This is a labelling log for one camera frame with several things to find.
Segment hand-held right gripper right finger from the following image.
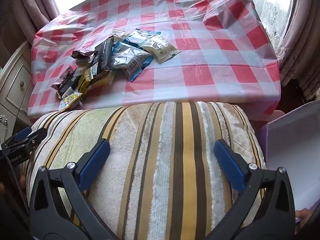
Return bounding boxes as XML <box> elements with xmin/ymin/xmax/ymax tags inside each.
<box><xmin>207</xmin><ymin>139</ymin><xmax>297</xmax><ymax>240</ymax></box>

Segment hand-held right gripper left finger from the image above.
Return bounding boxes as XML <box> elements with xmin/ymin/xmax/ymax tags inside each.
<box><xmin>29</xmin><ymin>139</ymin><xmax>120</xmax><ymax>240</ymax></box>

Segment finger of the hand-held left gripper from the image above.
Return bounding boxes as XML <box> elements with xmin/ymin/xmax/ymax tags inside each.
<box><xmin>1</xmin><ymin>126</ymin><xmax>33</xmax><ymax>148</ymax></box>
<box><xmin>15</xmin><ymin>127</ymin><xmax>48</xmax><ymax>153</ymax></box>

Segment purple cardboard box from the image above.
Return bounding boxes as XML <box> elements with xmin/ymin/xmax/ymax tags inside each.
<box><xmin>259</xmin><ymin>100</ymin><xmax>320</xmax><ymax>224</ymax></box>

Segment gold snack packet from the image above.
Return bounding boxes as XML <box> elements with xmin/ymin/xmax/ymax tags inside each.
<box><xmin>80</xmin><ymin>67</ymin><xmax>113</xmax><ymax>98</ymax></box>

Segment dark brown snack wrapper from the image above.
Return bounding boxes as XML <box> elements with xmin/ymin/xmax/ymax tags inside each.
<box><xmin>71</xmin><ymin>49</ymin><xmax>98</xmax><ymax>60</ymax></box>

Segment blue dark seed packet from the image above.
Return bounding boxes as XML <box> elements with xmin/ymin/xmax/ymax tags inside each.
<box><xmin>110</xmin><ymin>41</ymin><xmax>154</xmax><ymax>82</ymax></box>

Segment yellow-green white snack packet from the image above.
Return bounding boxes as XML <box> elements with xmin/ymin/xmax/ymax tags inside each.
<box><xmin>111</xmin><ymin>29</ymin><xmax>132</xmax><ymax>43</ymax></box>

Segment beige snack packet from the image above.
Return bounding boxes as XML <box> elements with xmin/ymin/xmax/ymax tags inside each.
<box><xmin>138</xmin><ymin>31</ymin><xmax>181</xmax><ymax>64</ymax></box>

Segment clear yellow cake packet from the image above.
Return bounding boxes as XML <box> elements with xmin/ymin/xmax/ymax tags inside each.
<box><xmin>58</xmin><ymin>92</ymin><xmax>83</xmax><ymax>112</ymax></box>

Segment cream cabinet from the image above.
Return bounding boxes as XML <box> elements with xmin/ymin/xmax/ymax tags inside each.
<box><xmin>0</xmin><ymin>40</ymin><xmax>33</xmax><ymax>140</ymax></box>

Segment red checkered plastic tablecloth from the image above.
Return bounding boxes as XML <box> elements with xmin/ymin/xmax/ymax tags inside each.
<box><xmin>27</xmin><ymin>0</ymin><xmax>282</xmax><ymax>120</ymax></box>

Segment pink-grey curtain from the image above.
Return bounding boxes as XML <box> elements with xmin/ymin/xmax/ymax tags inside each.
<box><xmin>15</xmin><ymin>0</ymin><xmax>60</xmax><ymax>30</ymax></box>
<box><xmin>275</xmin><ymin>0</ymin><xmax>320</xmax><ymax>100</ymax></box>

